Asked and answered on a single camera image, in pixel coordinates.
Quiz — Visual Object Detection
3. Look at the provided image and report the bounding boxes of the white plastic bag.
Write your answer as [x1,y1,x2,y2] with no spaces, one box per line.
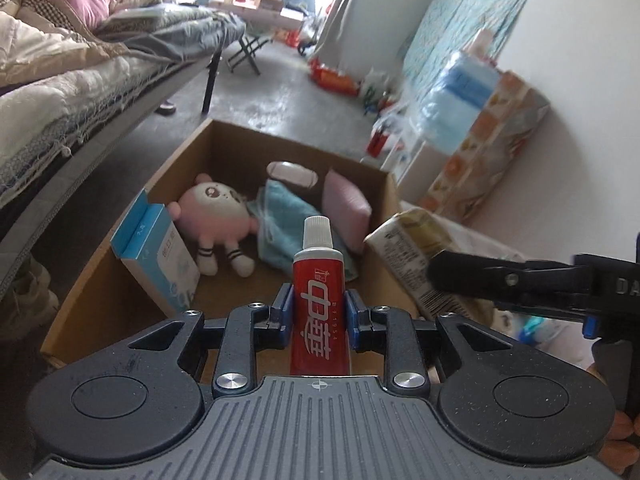
[360,66,397,107]

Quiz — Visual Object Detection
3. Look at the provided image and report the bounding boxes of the blue and white carton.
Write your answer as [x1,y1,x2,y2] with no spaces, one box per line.
[110,188,202,317]

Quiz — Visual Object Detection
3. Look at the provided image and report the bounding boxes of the light blue checked cloth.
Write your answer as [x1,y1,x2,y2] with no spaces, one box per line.
[256,180,362,282]

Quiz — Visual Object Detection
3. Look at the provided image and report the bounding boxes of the grey blanket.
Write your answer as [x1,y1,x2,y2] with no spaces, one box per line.
[95,2,248,69]

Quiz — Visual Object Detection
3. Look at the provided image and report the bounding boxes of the red toothpaste tube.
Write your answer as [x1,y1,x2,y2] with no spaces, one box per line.
[290,215,349,377]

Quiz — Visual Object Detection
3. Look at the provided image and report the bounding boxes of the teal patterned wall cloth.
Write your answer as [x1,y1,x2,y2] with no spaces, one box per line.
[400,0,542,107]

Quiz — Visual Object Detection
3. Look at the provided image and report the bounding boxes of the grey window curtain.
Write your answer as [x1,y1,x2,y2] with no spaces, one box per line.
[312,0,397,82]

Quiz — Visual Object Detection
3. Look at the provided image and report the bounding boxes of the bed with dark frame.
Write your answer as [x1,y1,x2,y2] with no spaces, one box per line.
[0,0,249,311]

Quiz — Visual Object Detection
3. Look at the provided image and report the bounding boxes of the pink round plush toy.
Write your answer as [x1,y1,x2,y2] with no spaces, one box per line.
[166,173,262,278]

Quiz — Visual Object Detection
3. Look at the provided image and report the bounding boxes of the red bottle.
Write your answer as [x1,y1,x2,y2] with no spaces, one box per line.
[367,124,389,157]

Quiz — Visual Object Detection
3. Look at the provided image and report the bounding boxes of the yellowish tissue pack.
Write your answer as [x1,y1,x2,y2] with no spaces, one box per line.
[363,207,497,322]

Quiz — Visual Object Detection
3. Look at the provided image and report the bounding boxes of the white folding table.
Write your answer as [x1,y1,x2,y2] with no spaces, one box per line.
[207,0,307,32]

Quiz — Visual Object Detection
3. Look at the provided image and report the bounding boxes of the white water dispenser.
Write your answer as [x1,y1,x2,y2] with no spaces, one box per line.
[380,110,446,187]

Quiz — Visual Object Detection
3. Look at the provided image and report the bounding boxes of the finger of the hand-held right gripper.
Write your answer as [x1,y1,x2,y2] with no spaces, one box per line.
[429,250,593,312]
[492,301,588,324]

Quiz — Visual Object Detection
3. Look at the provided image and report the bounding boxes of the white oval case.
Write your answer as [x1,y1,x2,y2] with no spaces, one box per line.
[265,160,320,189]

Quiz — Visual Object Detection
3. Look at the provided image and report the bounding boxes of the folding stool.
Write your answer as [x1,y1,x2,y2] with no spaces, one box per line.
[227,32,274,77]

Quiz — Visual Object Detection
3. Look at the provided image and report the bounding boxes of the red packages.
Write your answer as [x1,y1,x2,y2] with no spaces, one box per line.
[309,56,362,97]

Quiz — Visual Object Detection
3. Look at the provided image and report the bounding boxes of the brown cardboard box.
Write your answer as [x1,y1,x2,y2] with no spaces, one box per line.
[40,119,426,372]

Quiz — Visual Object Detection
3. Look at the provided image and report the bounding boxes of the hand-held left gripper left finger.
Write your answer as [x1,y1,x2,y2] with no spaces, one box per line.
[127,284,297,398]

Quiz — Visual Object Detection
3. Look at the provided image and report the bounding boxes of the person's right hand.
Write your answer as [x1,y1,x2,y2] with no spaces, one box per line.
[594,407,640,480]

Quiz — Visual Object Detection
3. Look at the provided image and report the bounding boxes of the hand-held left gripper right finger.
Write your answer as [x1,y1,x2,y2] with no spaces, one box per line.
[346,289,523,398]

